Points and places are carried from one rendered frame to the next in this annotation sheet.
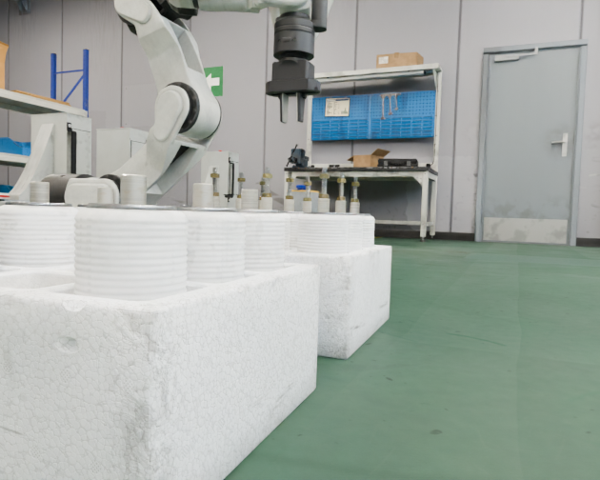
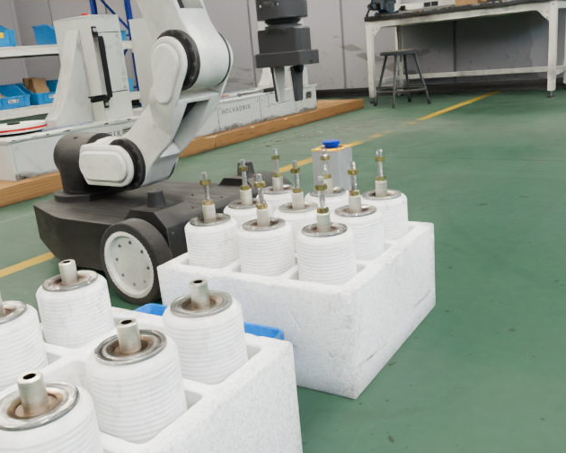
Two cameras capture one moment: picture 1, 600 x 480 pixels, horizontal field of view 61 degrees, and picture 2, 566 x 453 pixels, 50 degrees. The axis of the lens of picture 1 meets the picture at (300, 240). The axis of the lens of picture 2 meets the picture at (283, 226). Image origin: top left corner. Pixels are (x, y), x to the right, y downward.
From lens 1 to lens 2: 0.34 m
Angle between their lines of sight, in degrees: 18
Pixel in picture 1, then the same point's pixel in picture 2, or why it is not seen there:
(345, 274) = (345, 313)
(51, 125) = (75, 31)
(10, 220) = not seen: outside the picture
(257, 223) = (202, 331)
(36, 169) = (68, 86)
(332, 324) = (337, 363)
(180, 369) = not seen: outside the picture
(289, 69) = (276, 39)
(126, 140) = not seen: hidden behind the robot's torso
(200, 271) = (128, 426)
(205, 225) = (124, 383)
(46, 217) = not seen: outside the picture
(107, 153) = (144, 48)
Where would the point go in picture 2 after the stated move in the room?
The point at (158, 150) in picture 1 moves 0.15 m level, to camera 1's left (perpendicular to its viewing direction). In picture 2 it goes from (163, 113) to (107, 118)
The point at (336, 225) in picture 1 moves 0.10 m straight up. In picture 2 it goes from (336, 249) to (331, 186)
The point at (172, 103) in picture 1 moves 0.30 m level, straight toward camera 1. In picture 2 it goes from (168, 59) to (146, 61)
